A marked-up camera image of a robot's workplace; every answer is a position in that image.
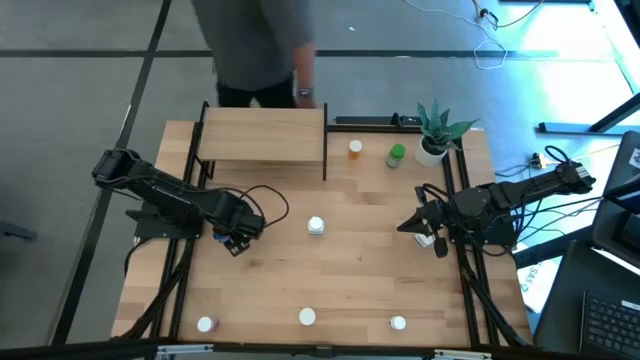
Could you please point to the dark grey open laptop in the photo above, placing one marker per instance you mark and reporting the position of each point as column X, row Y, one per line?
column 620, row 220

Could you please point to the green cap supplement bottle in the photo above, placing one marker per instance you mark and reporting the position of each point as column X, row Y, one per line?
column 397, row 151

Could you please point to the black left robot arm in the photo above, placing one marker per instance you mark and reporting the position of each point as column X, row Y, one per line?
column 165, row 192

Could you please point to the dark grey floor object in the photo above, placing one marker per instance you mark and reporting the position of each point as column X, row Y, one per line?
column 15, row 231

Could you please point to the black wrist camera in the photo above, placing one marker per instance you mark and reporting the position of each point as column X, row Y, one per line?
column 440, row 247
column 239, row 246

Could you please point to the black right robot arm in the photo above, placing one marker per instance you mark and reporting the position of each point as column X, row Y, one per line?
column 525, row 192

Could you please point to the person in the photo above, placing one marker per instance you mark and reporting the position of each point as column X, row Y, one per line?
column 250, row 45

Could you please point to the black table frame bar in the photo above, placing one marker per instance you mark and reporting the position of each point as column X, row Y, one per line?
column 75, row 352

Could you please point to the black diagonal bar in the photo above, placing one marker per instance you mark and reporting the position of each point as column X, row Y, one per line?
column 550, row 247

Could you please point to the small white bottle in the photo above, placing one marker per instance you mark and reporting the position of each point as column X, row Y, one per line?
column 398, row 323

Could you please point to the small orange pill bottle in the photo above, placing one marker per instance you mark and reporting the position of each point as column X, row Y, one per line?
column 355, row 146

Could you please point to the black side frame rails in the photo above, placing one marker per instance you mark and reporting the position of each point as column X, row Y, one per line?
column 182, row 290
column 470, row 310

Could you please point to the black frame crossbar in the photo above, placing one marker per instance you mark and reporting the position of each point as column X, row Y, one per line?
column 370, row 120

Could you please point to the wooden shelf black frame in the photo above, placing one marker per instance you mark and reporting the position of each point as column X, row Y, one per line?
column 260, row 135

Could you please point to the orange pill bottle with capsules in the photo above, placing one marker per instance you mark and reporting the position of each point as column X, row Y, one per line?
column 307, row 316

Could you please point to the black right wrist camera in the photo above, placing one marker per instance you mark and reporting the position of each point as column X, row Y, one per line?
column 440, row 247

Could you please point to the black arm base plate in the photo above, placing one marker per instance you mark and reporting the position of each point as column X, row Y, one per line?
column 150, row 230

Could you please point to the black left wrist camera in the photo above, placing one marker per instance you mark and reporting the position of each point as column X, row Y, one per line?
column 239, row 246

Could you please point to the black floor stand bar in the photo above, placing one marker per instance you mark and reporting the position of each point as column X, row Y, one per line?
column 565, row 128

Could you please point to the silver metal bracket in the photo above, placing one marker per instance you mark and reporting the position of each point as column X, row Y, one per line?
column 460, row 355
column 185, row 348

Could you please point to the black laptop with keyboard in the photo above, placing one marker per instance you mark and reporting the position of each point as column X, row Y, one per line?
column 565, row 310

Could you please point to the snake plant in white pot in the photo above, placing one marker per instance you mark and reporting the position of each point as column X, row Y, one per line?
column 430, row 152

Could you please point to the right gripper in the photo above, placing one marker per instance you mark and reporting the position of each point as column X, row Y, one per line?
column 437, row 215

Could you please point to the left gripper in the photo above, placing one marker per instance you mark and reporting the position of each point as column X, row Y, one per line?
column 240, row 217

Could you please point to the pink bottle white cap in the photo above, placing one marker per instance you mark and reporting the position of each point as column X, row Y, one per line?
column 205, row 324

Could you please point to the white printed paper sheet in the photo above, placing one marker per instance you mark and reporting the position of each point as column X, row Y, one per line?
column 540, row 285

